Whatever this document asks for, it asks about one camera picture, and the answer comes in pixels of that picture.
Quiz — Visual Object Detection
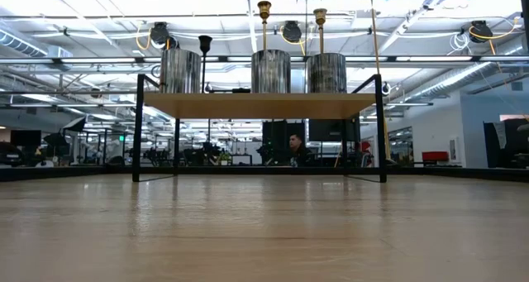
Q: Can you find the gold candlestick holder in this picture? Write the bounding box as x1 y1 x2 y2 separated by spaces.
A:
312 7 328 55
257 0 273 51

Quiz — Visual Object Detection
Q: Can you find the metal tin with floral print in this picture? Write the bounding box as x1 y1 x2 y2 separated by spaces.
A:
306 52 348 94

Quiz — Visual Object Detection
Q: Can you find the metal tin with orange label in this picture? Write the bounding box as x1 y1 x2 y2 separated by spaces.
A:
250 49 292 94

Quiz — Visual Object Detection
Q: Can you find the black candlestick holder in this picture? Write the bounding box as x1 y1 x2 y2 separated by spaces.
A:
198 34 214 94

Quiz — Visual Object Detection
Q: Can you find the plain ribbed metal tin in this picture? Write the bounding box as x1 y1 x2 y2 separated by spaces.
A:
160 48 203 94

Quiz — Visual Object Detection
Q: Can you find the black monitor screen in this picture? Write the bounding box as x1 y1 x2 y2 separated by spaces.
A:
308 118 361 142

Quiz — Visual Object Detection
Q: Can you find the person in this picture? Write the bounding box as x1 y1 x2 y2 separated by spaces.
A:
288 133 317 168

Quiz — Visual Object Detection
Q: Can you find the yellow pole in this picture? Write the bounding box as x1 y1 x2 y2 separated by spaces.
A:
369 0 392 162

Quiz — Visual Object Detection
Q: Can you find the red sofa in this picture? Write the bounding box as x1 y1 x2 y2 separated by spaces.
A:
421 151 450 164

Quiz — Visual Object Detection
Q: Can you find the black standing panel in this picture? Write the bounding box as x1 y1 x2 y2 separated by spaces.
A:
483 118 529 170

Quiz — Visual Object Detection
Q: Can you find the black studio light shade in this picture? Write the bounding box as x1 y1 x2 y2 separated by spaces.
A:
61 116 87 133

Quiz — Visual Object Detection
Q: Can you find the wooden shelf with black frame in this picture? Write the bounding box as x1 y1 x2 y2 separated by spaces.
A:
131 73 388 184

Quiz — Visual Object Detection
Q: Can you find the black table edge rail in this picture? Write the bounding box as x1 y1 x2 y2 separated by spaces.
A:
0 165 529 183

